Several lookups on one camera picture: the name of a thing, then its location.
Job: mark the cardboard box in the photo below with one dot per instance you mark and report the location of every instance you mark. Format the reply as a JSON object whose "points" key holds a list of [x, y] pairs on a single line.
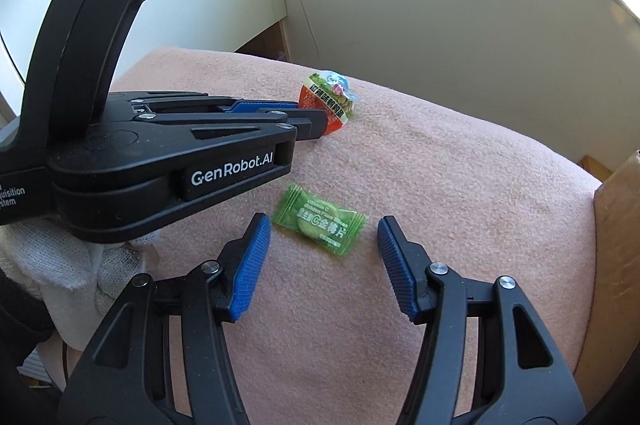
{"points": [[613, 329]]}

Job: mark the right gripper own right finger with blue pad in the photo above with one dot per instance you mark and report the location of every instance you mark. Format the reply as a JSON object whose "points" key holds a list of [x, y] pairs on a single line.
{"points": [[521, 376]]}

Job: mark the pink blanket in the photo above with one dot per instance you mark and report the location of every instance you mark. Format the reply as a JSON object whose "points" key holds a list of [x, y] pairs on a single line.
{"points": [[324, 341]]}

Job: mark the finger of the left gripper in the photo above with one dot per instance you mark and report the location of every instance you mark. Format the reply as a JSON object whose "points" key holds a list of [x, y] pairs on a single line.
{"points": [[207, 105], [309, 124]]}

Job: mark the white gloved left hand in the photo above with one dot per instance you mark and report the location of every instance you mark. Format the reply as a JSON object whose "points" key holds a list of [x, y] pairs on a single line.
{"points": [[78, 281]]}

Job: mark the orange red jelly cup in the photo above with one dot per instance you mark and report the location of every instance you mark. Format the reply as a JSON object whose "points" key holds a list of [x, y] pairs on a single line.
{"points": [[330, 92]]}

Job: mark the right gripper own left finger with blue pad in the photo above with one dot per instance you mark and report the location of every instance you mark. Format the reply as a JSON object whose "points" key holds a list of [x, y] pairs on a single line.
{"points": [[124, 374]]}

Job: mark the light green candy packet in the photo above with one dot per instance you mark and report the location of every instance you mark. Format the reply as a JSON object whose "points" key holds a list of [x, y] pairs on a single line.
{"points": [[332, 227]]}

